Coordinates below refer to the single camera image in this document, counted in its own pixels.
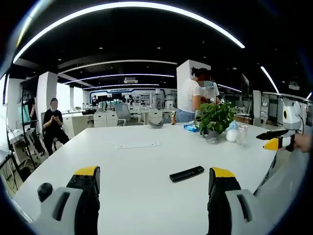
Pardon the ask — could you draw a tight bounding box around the grey curved headband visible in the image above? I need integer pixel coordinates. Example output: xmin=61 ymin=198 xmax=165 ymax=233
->
xmin=148 ymin=118 xmax=165 ymax=129

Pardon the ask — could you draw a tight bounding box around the white flat strip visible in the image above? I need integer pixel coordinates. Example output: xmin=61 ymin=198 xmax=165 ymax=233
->
xmin=115 ymin=141 xmax=162 ymax=150

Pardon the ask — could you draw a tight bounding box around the black remote control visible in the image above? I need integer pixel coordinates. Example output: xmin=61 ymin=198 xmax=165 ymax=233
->
xmin=169 ymin=165 xmax=205 ymax=183

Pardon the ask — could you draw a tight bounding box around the blue tissue packet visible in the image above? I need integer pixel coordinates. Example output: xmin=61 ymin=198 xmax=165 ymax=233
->
xmin=183 ymin=123 xmax=201 ymax=133

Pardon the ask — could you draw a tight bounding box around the person's right hand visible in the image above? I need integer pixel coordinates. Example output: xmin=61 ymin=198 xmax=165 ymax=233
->
xmin=294 ymin=133 xmax=313 ymax=154

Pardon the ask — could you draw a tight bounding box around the light blue cloth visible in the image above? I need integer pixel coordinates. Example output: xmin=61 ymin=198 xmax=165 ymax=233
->
xmin=225 ymin=120 xmax=239 ymax=132

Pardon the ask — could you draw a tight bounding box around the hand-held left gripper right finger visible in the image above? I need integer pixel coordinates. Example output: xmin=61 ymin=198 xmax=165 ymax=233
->
xmin=207 ymin=167 xmax=277 ymax=235

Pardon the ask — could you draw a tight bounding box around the white drawer cabinet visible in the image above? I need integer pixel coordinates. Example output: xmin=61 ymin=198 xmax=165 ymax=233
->
xmin=62 ymin=115 xmax=89 ymax=140
xmin=92 ymin=111 xmax=118 ymax=128

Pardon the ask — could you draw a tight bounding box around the grey plant pot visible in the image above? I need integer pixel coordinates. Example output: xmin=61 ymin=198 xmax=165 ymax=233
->
xmin=202 ymin=131 xmax=220 ymax=144

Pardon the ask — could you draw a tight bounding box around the white round container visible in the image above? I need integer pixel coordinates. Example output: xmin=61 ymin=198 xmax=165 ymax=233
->
xmin=225 ymin=128 xmax=238 ymax=143

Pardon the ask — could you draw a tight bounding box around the black tripod stand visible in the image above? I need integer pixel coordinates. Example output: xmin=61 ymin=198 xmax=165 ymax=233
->
xmin=20 ymin=84 xmax=47 ymax=170

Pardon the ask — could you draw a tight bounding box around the long ceiling light strip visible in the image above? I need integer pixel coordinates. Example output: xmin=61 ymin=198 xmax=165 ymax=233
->
xmin=12 ymin=1 xmax=246 ymax=64

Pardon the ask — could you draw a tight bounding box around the clear glass cup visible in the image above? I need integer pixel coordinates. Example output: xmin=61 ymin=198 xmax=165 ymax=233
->
xmin=235 ymin=125 xmax=248 ymax=147

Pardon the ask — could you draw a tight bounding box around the green potted plant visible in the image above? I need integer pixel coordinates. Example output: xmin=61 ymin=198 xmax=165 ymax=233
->
xmin=194 ymin=102 xmax=237 ymax=136

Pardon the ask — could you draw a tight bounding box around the grey office chair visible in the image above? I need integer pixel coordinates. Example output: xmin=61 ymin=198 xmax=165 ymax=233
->
xmin=113 ymin=103 xmax=144 ymax=127

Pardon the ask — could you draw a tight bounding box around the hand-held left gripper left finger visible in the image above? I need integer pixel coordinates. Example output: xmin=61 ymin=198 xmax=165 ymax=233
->
xmin=31 ymin=165 xmax=101 ymax=235

